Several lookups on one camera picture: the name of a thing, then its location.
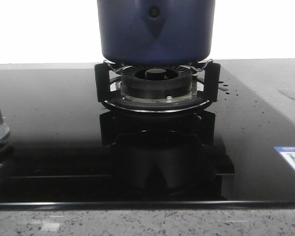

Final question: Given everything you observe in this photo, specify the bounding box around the black right pot support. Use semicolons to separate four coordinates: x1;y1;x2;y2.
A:
94;59;221;114

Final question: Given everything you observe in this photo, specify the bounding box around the dark blue cooking pot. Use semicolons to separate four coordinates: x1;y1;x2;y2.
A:
97;0;215;66

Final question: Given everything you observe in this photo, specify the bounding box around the black right burner head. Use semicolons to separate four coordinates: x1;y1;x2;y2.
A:
121;66;192;99

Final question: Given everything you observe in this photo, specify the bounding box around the black glass gas cooktop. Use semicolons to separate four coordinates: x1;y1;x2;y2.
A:
0;68;295;209

